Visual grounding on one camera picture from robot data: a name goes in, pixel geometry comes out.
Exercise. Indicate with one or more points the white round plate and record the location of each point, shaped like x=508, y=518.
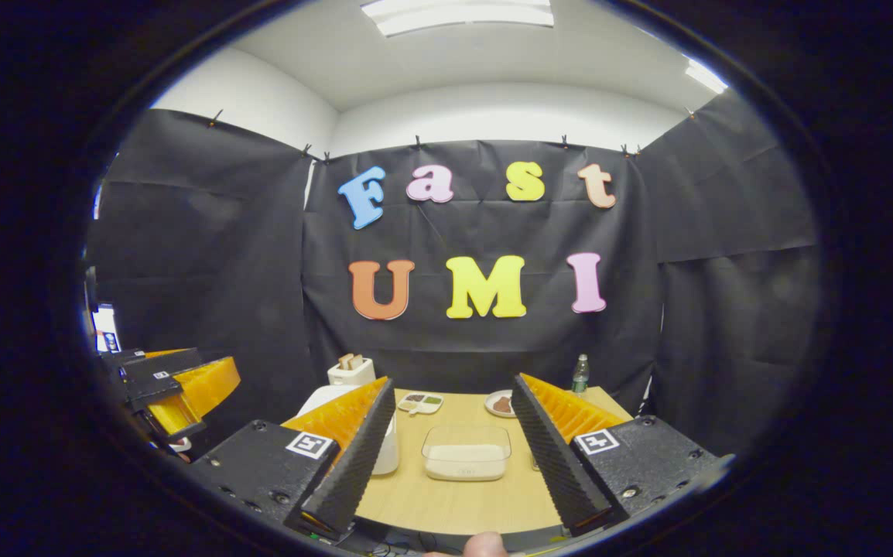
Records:
x=490, y=404

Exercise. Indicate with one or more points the clear box of rice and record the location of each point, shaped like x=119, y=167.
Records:
x=466, y=456

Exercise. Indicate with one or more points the white divided dish with grains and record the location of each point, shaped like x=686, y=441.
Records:
x=420, y=402

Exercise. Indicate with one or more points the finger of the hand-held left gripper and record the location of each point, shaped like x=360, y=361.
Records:
x=203, y=391
x=156, y=371

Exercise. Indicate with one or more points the white rice cooker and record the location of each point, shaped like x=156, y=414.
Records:
x=387, y=452

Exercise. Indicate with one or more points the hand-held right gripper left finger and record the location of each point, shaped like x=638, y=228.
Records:
x=357, y=449

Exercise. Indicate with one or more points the black backdrop cloth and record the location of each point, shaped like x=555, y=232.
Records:
x=477, y=348

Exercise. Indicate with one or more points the brown meat piece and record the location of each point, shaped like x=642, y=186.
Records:
x=503, y=404

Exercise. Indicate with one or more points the computer monitor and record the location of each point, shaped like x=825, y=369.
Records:
x=106, y=333

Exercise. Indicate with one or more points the clear water bottle green label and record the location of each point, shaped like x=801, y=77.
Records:
x=580, y=375

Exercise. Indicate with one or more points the long ceiling light panel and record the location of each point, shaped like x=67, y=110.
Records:
x=458, y=15

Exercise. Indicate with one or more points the small ceiling light panel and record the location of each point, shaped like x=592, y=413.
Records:
x=704, y=76

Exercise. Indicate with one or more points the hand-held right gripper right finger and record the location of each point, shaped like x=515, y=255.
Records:
x=547, y=449

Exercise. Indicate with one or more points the white toaster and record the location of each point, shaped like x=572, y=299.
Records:
x=352, y=375

